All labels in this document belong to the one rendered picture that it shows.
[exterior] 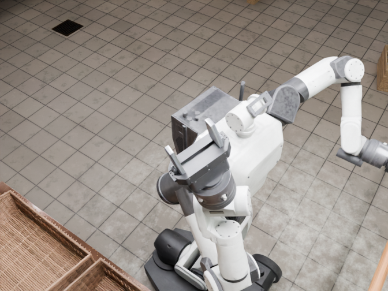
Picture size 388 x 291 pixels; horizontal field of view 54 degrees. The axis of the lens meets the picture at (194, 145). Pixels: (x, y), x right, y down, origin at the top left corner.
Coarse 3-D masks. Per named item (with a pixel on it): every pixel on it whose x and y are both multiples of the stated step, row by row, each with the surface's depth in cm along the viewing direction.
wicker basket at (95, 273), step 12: (96, 264) 155; (108, 264) 155; (84, 276) 151; (96, 276) 160; (108, 276) 166; (120, 276) 153; (72, 288) 146; (84, 288) 156; (96, 288) 163; (108, 288) 163; (120, 288) 163; (132, 288) 154
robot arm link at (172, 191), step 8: (168, 176) 106; (160, 184) 108; (168, 184) 105; (176, 184) 102; (168, 192) 106; (176, 192) 103; (184, 192) 101; (176, 200) 107; (184, 200) 101; (192, 200) 100; (184, 208) 102; (192, 208) 100
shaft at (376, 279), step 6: (384, 252) 109; (384, 258) 107; (378, 264) 107; (384, 264) 106; (378, 270) 105; (384, 270) 105; (378, 276) 104; (384, 276) 104; (372, 282) 103; (378, 282) 102; (384, 282) 103; (372, 288) 102; (378, 288) 101
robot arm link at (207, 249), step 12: (192, 216) 100; (192, 228) 101; (204, 240) 99; (204, 252) 99; (216, 252) 98; (204, 264) 98; (216, 264) 100; (204, 276) 97; (216, 276) 94; (216, 288) 93
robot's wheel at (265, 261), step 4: (252, 256) 219; (256, 256) 216; (260, 256) 215; (264, 256) 214; (256, 260) 214; (260, 260) 213; (264, 260) 212; (268, 260) 212; (272, 260) 212; (264, 264) 211; (268, 264) 211; (272, 264) 211; (276, 264) 212; (272, 268) 210; (276, 268) 211; (280, 268) 213; (276, 272) 211; (280, 272) 213; (276, 276) 212; (280, 276) 213; (276, 280) 215
